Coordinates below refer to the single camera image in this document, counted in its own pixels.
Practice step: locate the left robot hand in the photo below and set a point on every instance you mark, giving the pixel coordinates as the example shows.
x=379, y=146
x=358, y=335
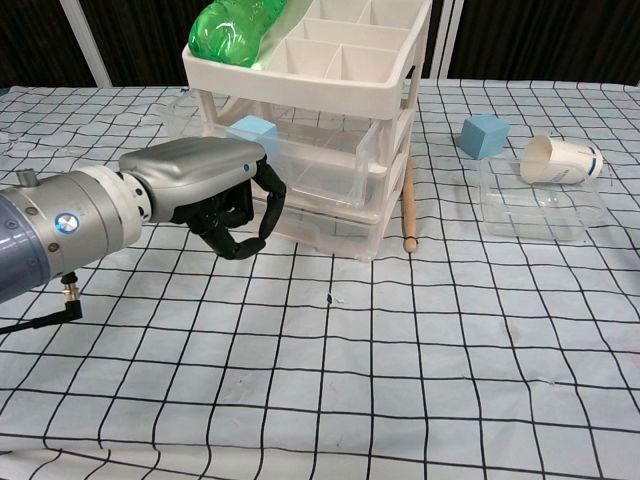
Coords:
x=200, y=170

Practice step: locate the small blue foam cube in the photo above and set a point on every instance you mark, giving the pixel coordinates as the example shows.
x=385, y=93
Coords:
x=250, y=132

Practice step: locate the clear empty drawer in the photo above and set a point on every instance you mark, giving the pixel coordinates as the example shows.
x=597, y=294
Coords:
x=310, y=227
x=295, y=194

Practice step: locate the green plastic bottle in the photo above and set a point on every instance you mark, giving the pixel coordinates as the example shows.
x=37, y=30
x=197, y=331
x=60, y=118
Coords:
x=225, y=30

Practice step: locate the wooden stick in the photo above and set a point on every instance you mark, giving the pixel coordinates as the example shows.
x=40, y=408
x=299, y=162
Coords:
x=409, y=210

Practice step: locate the checkered tablecloth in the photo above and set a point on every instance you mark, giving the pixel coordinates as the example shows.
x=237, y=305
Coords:
x=350, y=375

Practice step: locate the large blue foam cube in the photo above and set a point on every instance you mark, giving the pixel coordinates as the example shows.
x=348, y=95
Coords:
x=482, y=137

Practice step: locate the clear plastic container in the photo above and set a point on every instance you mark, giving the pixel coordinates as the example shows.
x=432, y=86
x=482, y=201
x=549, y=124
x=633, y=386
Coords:
x=530, y=215

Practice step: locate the white paper cup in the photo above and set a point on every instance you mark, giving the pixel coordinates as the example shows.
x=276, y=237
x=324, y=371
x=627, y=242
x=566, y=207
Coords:
x=555, y=160

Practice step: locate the white plastic drawer organizer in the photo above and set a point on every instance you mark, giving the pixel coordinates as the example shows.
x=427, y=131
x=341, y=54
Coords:
x=320, y=87

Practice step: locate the white partition frame post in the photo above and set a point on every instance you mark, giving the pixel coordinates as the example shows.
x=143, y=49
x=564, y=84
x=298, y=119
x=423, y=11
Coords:
x=87, y=45
x=447, y=40

